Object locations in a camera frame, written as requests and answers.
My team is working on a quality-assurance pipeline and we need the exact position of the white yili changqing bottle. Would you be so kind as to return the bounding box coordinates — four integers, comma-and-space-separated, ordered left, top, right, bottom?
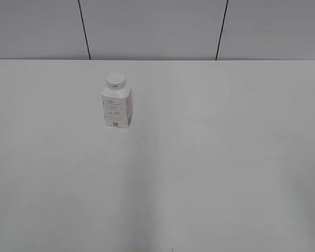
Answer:
101, 85, 133, 128

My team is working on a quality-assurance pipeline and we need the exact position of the white round bottle cap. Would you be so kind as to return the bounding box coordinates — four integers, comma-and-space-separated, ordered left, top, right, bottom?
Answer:
106, 72, 126, 90

